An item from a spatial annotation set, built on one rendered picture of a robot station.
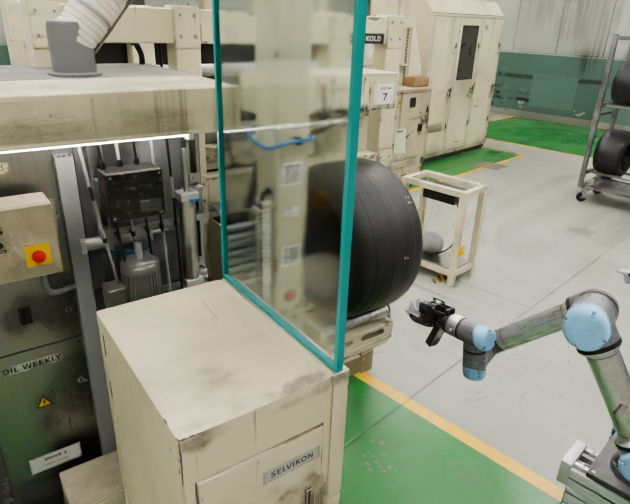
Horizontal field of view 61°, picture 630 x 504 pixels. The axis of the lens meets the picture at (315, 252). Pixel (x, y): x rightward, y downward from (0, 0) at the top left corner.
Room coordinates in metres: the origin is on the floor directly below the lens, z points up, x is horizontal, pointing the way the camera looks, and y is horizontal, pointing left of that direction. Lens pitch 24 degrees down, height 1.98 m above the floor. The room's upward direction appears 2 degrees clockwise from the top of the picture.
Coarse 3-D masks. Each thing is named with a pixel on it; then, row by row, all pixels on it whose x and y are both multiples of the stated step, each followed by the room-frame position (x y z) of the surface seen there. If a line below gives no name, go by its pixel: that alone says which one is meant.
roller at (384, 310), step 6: (384, 306) 1.87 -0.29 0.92; (366, 312) 1.81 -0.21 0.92; (372, 312) 1.82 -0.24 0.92; (378, 312) 1.84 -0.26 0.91; (384, 312) 1.85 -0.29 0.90; (348, 318) 1.76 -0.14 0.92; (354, 318) 1.77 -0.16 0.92; (360, 318) 1.78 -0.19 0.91; (366, 318) 1.80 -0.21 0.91; (372, 318) 1.81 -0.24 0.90; (348, 324) 1.74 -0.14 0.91; (354, 324) 1.76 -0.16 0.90
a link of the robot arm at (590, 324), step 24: (576, 312) 1.24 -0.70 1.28; (600, 312) 1.22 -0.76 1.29; (576, 336) 1.22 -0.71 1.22; (600, 336) 1.18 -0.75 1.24; (600, 360) 1.20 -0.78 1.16; (600, 384) 1.19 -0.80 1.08; (624, 384) 1.17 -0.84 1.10; (624, 408) 1.15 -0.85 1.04; (624, 432) 1.14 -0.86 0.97; (624, 456) 1.11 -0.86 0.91
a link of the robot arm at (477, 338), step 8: (464, 320) 1.47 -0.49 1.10; (472, 320) 1.48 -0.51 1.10; (456, 328) 1.46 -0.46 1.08; (464, 328) 1.44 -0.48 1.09; (472, 328) 1.43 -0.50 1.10; (480, 328) 1.42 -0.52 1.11; (488, 328) 1.42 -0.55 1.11; (456, 336) 1.46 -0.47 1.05; (464, 336) 1.43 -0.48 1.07; (472, 336) 1.41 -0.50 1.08; (480, 336) 1.39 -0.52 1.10; (488, 336) 1.39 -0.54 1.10; (464, 344) 1.43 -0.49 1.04; (472, 344) 1.41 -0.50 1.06; (480, 344) 1.38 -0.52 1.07; (488, 344) 1.39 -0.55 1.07; (472, 352) 1.41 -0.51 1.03; (480, 352) 1.40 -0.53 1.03
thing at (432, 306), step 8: (424, 304) 1.58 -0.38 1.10; (432, 304) 1.58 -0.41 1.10; (440, 304) 1.58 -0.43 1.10; (424, 312) 1.58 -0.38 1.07; (432, 312) 1.56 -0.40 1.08; (440, 312) 1.54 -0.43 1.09; (448, 312) 1.52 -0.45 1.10; (424, 320) 1.57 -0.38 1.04; (432, 320) 1.56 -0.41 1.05; (440, 320) 1.54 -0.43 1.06
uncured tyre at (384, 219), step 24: (360, 168) 1.87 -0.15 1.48; (384, 168) 1.91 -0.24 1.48; (360, 192) 1.74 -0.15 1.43; (384, 192) 1.78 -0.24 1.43; (408, 192) 1.84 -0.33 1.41; (360, 216) 1.68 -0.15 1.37; (384, 216) 1.71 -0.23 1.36; (408, 216) 1.76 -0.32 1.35; (360, 240) 1.65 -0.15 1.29; (384, 240) 1.66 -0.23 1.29; (408, 240) 1.72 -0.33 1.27; (360, 264) 1.64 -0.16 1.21; (384, 264) 1.65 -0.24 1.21; (408, 264) 1.71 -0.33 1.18; (360, 288) 1.64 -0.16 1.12; (384, 288) 1.67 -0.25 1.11; (408, 288) 1.77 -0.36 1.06; (360, 312) 1.71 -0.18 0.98
